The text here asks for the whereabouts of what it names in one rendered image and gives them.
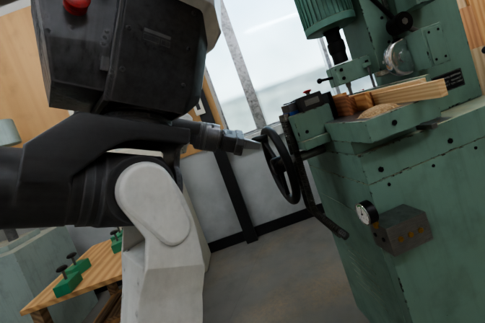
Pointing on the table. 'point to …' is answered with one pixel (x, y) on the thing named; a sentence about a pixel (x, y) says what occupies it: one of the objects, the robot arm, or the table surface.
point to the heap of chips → (377, 110)
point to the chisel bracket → (348, 72)
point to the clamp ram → (330, 102)
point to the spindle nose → (335, 45)
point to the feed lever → (401, 24)
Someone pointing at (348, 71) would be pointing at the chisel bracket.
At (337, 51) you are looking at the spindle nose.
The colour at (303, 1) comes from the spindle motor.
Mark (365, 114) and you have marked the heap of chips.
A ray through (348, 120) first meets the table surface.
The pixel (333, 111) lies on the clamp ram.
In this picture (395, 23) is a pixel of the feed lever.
